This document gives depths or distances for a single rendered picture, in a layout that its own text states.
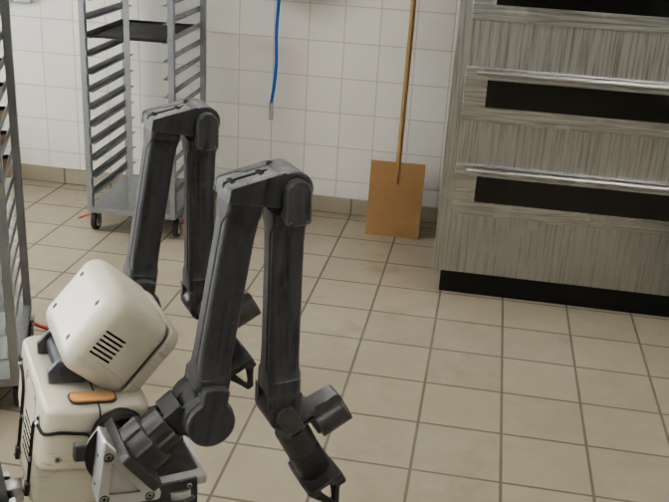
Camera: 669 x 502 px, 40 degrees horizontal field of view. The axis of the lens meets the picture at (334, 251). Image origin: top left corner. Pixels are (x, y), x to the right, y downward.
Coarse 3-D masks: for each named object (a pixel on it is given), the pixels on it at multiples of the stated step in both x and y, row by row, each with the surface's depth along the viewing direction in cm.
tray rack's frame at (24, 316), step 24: (0, 0) 328; (24, 216) 359; (24, 240) 363; (24, 264) 366; (24, 288) 370; (0, 312) 365; (24, 312) 366; (24, 336) 347; (0, 360) 330; (0, 384) 317
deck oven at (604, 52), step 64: (512, 0) 387; (576, 0) 382; (640, 0) 378; (512, 64) 399; (576, 64) 394; (640, 64) 390; (448, 128) 414; (512, 128) 409; (576, 128) 401; (640, 128) 397; (448, 192) 425; (512, 192) 416; (576, 192) 411; (640, 192) 406; (448, 256) 436; (512, 256) 430; (576, 256) 425; (640, 256) 419
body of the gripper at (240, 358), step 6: (240, 342) 197; (234, 348) 192; (240, 348) 193; (234, 354) 192; (240, 354) 193; (246, 354) 193; (234, 360) 192; (240, 360) 192; (246, 360) 191; (252, 360) 192; (234, 366) 191; (240, 366) 191; (246, 366) 192; (234, 372) 191
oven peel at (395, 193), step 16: (400, 128) 497; (400, 144) 499; (384, 160) 504; (400, 160) 502; (384, 176) 505; (400, 176) 504; (416, 176) 502; (368, 192) 509; (384, 192) 507; (400, 192) 506; (416, 192) 504; (368, 208) 511; (384, 208) 509; (400, 208) 508; (416, 208) 506; (368, 224) 513; (384, 224) 512; (400, 224) 510; (416, 224) 508
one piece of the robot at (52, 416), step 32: (32, 352) 159; (32, 384) 154; (64, 384) 150; (32, 416) 153; (64, 416) 144; (96, 416) 146; (128, 416) 145; (32, 448) 152; (64, 448) 145; (32, 480) 153; (64, 480) 154
